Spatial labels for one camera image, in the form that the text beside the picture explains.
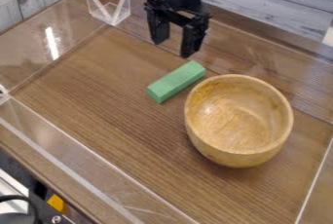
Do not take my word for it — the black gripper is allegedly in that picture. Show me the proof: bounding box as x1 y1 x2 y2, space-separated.
145 0 212 58

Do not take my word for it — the green rectangular block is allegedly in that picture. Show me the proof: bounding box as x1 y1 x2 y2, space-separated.
147 60 206 103

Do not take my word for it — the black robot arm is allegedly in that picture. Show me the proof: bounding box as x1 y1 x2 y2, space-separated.
145 0 213 58

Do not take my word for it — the brown wooden bowl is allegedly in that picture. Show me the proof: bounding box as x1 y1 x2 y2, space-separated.
185 74 294 168

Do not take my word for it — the yellow and black device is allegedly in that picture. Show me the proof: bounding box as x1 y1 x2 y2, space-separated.
32 181 94 224

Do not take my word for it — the clear acrylic corner bracket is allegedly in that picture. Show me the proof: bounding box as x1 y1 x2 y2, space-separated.
86 0 131 26

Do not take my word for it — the clear acrylic tray wall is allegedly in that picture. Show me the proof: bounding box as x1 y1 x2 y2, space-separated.
0 88 199 224

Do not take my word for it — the black cable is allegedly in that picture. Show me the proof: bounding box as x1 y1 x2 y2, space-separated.
0 194 40 224

